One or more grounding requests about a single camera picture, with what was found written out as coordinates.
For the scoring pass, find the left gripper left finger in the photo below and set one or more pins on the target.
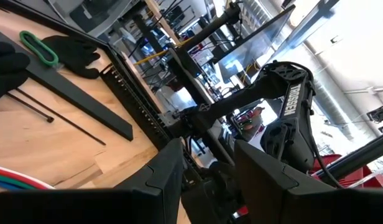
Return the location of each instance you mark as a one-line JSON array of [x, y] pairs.
[[148, 199]]

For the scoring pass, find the black bar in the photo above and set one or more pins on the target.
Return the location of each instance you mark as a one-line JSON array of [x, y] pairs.
[[70, 90]]

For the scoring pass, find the red storage bin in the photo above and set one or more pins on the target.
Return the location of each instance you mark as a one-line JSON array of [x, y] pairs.
[[325, 163]]

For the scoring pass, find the black glove green cuff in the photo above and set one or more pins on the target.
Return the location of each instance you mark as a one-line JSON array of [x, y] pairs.
[[73, 53]]

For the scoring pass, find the silver ventilation duct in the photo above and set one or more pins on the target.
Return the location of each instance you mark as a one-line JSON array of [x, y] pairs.
[[337, 109]]

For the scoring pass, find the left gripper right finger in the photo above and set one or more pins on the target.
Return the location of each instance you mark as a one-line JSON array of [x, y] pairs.
[[288, 202]]

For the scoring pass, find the black perforated rack rail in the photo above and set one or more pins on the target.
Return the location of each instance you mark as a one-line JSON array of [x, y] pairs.
[[132, 102]]

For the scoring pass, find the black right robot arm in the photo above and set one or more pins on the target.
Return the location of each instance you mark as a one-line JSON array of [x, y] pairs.
[[298, 140]]

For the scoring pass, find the black glove grey cuff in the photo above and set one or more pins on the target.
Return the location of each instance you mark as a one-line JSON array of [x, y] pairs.
[[8, 68]]

